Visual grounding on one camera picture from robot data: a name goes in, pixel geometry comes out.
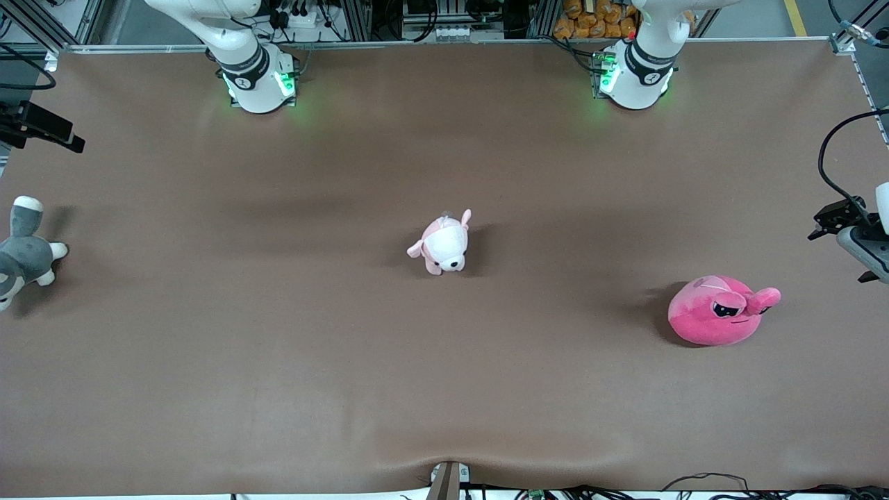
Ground grey white plush husky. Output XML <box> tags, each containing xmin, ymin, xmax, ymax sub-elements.
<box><xmin>0</xmin><ymin>195</ymin><xmax>69</xmax><ymax>313</ymax></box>

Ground pale pink white plush dog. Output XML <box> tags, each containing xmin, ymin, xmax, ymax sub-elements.
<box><xmin>406</xmin><ymin>208</ymin><xmax>473</xmax><ymax>276</ymax></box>

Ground aluminium frame post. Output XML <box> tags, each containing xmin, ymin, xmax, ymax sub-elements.
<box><xmin>344</xmin><ymin>0</ymin><xmax>373</xmax><ymax>42</ymax></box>
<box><xmin>529</xmin><ymin>0</ymin><xmax>556</xmax><ymax>40</ymax></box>

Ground brown table mat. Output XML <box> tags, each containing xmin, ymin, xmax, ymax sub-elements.
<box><xmin>0</xmin><ymin>40</ymin><xmax>889</xmax><ymax>497</ymax></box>

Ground black bar-shaped device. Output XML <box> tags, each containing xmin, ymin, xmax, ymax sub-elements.
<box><xmin>0</xmin><ymin>101</ymin><xmax>86</xmax><ymax>154</ymax></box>

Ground aluminium camera post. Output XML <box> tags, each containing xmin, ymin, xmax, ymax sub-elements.
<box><xmin>426</xmin><ymin>460</ymin><xmax>471</xmax><ymax>500</ymax></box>

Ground black cable loop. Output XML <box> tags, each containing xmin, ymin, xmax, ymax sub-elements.
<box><xmin>0</xmin><ymin>43</ymin><xmax>58</xmax><ymax>92</ymax></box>

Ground black cable with silver connector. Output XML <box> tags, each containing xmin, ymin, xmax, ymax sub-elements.
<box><xmin>828</xmin><ymin>0</ymin><xmax>889</xmax><ymax>49</ymax></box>

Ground aluminium frame rail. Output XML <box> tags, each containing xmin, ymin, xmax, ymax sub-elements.
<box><xmin>830</xmin><ymin>31</ymin><xmax>889</xmax><ymax>147</ymax></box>

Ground orange bagged goods pile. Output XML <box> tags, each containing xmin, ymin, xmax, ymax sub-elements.
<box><xmin>552</xmin><ymin>0</ymin><xmax>640</xmax><ymax>40</ymax></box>

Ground aluminium frame struts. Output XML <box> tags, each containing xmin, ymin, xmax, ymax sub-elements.
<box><xmin>0</xmin><ymin>0</ymin><xmax>105</xmax><ymax>51</ymax></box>

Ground metal table edge rail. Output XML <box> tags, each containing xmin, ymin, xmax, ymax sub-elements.
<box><xmin>66</xmin><ymin>38</ymin><xmax>831</xmax><ymax>54</ymax></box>

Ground white power strip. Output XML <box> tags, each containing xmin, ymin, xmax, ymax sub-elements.
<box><xmin>274</xmin><ymin>6</ymin><xmax>319</xmax><ymax>30</ymax></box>

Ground bright pink round plush toy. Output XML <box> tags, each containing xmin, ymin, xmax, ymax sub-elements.
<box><xmin>667</xmin><ymin>275</ymin><xmax>782</xmax><ymax>347</ymax></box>

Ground thin black cable arc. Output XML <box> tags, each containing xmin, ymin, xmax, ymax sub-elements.
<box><xmin>661</xmin><ymin>473</ymin><xmax>749</xmax><ymax>491</ymax></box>

